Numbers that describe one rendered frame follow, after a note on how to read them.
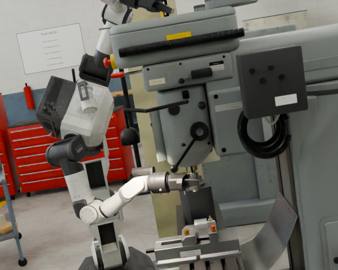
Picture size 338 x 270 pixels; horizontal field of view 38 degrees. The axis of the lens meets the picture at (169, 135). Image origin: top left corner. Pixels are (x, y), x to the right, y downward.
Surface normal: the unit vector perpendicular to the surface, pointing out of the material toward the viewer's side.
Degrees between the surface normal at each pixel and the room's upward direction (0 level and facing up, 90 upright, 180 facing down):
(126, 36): 90
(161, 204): 90
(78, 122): 58
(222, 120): 90
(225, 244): 90
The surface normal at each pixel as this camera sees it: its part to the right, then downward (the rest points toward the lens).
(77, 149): 0.85, -0.22
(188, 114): 0.00, 0.19
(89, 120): 0.11, -0.38
